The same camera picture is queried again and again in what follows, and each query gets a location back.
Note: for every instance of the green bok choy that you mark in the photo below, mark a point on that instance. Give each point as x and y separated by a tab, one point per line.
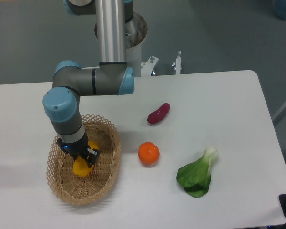
195	177

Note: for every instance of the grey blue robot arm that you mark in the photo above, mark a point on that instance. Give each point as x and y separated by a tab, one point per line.
71	81

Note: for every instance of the blue plastic bag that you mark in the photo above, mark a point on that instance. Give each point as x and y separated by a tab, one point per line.
279	8

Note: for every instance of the yellow mango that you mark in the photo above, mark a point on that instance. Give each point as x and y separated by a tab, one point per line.
80	166

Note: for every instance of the orange tangerine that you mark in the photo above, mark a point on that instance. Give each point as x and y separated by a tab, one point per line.
148	153

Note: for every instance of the white metal bracket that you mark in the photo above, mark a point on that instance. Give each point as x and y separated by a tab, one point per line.
176	65

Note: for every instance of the purple sweet potato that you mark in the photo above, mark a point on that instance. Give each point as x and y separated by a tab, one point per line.
159	114

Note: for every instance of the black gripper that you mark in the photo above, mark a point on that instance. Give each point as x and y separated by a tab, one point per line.
80	148

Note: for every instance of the woven wicker basket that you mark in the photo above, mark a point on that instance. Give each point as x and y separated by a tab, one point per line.
76	190

